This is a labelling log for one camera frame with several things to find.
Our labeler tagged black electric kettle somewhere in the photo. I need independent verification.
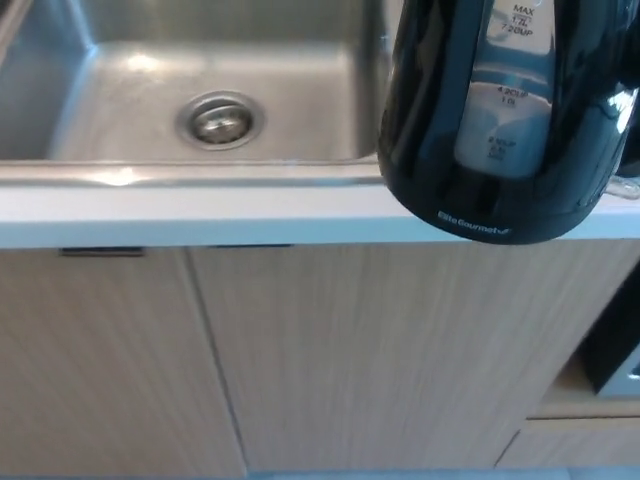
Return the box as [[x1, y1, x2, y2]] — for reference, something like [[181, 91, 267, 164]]
[[377, 0, 640, 245]]

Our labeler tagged wooden cabinet door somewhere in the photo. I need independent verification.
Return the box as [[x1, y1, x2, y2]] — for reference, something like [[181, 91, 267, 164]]
[[185, 238, 640, 474], [0, 247, 249, 480]]

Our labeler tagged metal sink drain strainer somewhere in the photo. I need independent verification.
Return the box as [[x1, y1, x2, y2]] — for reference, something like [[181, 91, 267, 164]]
[[174, 91, 266, 150]]

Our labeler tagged stainless steel sink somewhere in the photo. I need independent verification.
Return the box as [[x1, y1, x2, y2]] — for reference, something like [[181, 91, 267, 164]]
[[0, 0, 396, 201]]

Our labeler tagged wooden drawer below microwave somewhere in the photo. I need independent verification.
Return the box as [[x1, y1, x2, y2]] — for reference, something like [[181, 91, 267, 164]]
[[508, 417, 640, 475]]

